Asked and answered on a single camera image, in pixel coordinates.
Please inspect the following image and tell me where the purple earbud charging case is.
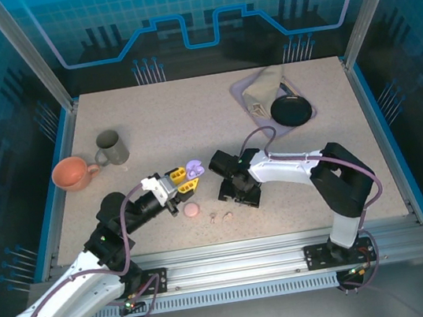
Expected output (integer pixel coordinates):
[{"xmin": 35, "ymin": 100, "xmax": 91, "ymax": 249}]
[{"xmin": 184, "ymin": 158, "xmax": 206, "ymax": 181}]

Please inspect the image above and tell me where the pink earbud charging case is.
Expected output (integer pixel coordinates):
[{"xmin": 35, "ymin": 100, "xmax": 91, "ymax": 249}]
[{"xmin": 182, "ymin": 200, "xmax": 202, "ymax": 219}]

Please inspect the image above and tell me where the orange ceramic mug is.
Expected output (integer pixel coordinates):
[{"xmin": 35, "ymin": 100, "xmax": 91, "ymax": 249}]
[{"xmin": 49, "ymin": 152, "xmax": 104, "ymax": 195}]

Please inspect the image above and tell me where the grey ceramic mug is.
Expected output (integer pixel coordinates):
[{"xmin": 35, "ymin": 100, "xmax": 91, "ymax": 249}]
[{"xmin": 91, "ymin": 127, "xmax": 132, "ymax": 169}]

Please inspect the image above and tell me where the lavender plastic tray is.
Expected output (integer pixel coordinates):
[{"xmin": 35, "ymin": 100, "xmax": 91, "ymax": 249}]
[{"xmin": 226, "ymin": 62, "xmax": 320, "ymax": 143}]

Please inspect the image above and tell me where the black round plate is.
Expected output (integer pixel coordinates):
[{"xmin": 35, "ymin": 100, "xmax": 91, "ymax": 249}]
[{"xmin": 268, "ymin": 91, "xmax": 316, "ymax": 131}]

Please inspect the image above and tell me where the beige folded cloth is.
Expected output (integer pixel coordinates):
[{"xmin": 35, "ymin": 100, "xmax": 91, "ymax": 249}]
[{"xmin": 236, "ymin": 63, "xmax": 293, "ymax": 122}]

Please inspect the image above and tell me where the metal cutlery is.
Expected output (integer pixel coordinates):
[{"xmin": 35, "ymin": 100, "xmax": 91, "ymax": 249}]
[{"xmin": 279, "ymin": 75, "xmax": 303, "ymax": 99}]

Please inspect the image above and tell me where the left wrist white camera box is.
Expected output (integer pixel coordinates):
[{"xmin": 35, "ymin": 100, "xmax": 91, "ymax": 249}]
[{"xmin": 140, "ymin": 171, "xmax": 181, "ymax": 207}]

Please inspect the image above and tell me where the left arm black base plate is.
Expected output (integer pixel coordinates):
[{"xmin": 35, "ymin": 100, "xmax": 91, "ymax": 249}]
[{"xmin": 132, "ymin": 267, "xmax": 172, "ymax": 298}]

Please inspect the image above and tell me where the aluminium mounting rail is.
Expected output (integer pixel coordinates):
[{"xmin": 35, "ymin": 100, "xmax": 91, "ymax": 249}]
[{"xmin": 25, "ymin": 213, "xmax": 423, "ymax": 317}]

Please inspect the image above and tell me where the white slotted cable duct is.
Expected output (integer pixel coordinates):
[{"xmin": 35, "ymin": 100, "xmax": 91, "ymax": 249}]
[{"xmin": 86, "ymin": 270, "xmax": 341, "ymax": 317}]

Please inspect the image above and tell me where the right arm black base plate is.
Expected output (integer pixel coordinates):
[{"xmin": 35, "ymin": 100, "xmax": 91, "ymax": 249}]
[{"xmin": 301, "ymin": 234, "xmax": 379, "ymax": 273}]

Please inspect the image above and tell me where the aluminium frame post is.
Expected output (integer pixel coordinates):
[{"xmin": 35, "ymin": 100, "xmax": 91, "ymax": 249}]
[
  {"xmin": 0, "ymin": 0, "xmax": 80, "ymax": 121},
  {"xmin": 333, "ymin": 0, "xmax": 423, "ymax": 72}
]

